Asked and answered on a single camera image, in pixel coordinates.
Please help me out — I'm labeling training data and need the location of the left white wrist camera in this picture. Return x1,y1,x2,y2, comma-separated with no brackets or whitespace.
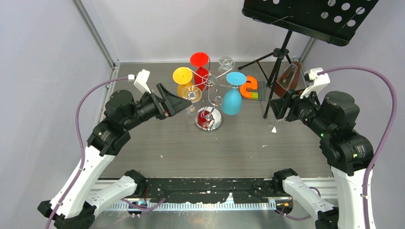
133,69,151,94

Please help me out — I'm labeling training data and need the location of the clear champagne flute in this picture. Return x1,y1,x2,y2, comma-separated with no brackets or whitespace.
271,119,284,133

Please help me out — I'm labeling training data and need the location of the clear wine glass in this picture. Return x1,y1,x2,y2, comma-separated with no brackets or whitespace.
182,85,202,124

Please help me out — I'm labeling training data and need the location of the black music stand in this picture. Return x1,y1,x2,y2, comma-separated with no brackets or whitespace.
242,0,377,99

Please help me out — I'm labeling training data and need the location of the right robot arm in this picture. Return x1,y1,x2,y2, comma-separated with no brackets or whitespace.
269,90,374,229

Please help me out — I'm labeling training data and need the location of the red wine glass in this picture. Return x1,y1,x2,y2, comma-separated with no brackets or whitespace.
190,52,210,91

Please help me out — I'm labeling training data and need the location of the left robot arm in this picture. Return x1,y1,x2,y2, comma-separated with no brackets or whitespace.
38,83,192,229

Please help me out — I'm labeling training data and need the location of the chrome wine glass rack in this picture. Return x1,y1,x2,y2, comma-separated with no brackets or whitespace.
194,71,225,133

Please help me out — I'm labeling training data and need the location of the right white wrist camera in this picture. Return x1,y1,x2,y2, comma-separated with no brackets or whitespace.
300,67,330,99

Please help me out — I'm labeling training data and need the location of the blue wine glass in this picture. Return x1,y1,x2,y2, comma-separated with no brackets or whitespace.
221,72,246,115

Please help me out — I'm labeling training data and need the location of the brown wooden metronome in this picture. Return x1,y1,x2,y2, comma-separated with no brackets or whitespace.
274,62,301,97

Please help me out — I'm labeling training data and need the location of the orange letter e toy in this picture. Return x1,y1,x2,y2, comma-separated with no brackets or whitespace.
239,76,258,100

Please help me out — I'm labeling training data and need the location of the green lego brick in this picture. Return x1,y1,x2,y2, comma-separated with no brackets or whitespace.
251,92,258,100

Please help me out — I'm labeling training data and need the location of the yellow wine glass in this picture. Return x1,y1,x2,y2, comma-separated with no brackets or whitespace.
172,67,195,98

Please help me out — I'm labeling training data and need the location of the small clear glass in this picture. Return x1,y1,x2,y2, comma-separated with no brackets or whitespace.
218,56,235,76

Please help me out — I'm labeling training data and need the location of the grey lego baseplate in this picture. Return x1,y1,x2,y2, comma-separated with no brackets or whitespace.
242,81,267,101

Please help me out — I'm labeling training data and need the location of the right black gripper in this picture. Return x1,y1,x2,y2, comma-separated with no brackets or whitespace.
267,83,330,135

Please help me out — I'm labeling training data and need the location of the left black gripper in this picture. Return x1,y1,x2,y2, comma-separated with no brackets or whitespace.
124,82,192,130

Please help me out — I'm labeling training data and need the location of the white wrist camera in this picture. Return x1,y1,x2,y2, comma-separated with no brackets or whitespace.
300,67,330,99
133,69,151,94

